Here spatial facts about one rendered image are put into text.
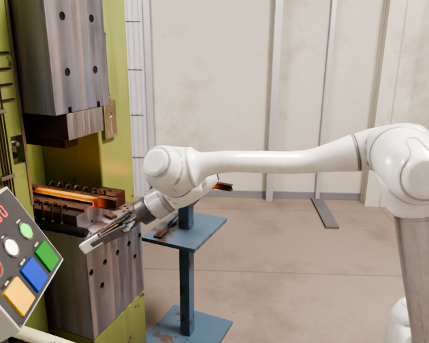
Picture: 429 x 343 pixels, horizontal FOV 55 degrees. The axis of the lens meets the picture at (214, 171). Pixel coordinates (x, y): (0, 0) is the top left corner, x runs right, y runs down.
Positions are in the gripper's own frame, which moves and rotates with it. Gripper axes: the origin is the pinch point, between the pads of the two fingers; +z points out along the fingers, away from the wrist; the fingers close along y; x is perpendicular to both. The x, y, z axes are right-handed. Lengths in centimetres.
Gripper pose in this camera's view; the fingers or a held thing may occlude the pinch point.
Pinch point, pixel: (92, 243)
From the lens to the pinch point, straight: 127.2
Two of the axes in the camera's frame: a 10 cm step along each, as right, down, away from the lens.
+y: -1.0, -2.8, 9.6
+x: -5.2, -8.1, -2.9
